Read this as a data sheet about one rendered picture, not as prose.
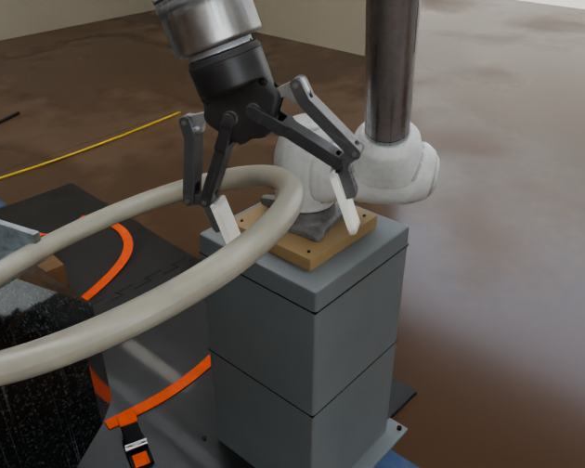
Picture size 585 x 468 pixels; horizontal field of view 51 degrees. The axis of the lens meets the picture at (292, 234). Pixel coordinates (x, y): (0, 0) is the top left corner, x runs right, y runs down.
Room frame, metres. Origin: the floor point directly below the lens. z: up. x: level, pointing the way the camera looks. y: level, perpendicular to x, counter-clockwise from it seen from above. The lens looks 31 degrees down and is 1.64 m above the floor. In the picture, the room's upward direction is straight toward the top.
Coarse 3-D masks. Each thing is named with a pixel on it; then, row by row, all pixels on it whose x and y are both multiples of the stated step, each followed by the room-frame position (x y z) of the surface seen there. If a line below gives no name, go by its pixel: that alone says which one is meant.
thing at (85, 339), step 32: (160, 192) 0.84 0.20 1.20; (288, 192) 0.60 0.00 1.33; (96, 224) 0.81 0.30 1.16; (256, 224) 0.52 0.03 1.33; (288, 224) 0.54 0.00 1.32; (32, 256) 0.75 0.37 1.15; (224, 256) 0.47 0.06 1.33; (256, 256) 0.49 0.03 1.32; (160, 288) 0.43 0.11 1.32; (192, 288) 0.44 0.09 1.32; (96, 320) 0.41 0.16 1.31; (128, 320) 0.41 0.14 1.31; (160, 320) 0.41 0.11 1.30; (0, 352) 0.40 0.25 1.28; (32, 352) 0.39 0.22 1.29; (64, 352) 0.39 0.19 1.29; (96, 352) 0.39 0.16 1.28; (0, 384) 0.38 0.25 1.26
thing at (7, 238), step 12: (0, 228) 0.80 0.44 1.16; (12, 228) 0.78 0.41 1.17; (24, 228) 0.78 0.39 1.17; (0, 240) 0.80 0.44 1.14; (12, 240) 0.79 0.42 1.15; (24, 240) 0.77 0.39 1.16; (36, 240) 0.76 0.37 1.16; (0, 252) 0.79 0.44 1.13; (12, 252) 0.79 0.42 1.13; (36, 264) 0.75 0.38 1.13; (0, 288) 0.70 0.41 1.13
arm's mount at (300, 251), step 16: (256, 208) 1.46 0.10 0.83; (240, 224) 1.37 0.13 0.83; (336, 224) 1.37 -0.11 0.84; (368, 224) 1.38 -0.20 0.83; (288, 240) 1.29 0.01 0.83; (304, 240) 1.29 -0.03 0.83; (336, 240) 1.29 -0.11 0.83; (352, 240) 1.33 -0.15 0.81; (288, 256) 1.25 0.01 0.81; (304, 256) 1.22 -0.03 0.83; (320, 256) 1.24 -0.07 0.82
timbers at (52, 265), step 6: (48, 258) 2.28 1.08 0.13; (54, 258) 2.28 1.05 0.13; (42, 264) 2.24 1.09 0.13; (48, 264) 2.24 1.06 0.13; (54, 264) 2.24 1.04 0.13; (60, 264) 2.24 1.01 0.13; (48, 270) 2.19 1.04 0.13; (54, 270) 2.20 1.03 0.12; (60, 270) 2.22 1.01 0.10; (54, 276) 2.20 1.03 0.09; (60, 276) 2.22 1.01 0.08; (66, 276) 2.23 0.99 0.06; (66, 282) 2.23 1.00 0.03
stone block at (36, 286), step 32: (32, 288) 1.21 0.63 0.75; (64, 288) 1.35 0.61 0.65; (0, 320) 1.08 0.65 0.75; (32, 320) 1.14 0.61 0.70; (64, 320) 1.21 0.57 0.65; (32, 384) 1.10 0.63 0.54; (64, 384) 1.15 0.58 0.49; (96, 384) 1.22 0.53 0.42; (0, 416) 1.04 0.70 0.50; (32, 416) 1.08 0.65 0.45; (64, 416) 1.14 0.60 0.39; (96, 416) 1.19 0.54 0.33; (0, 448) 1.02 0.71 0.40; (32, 448) 1.07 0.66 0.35; (64, 448) 1.12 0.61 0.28
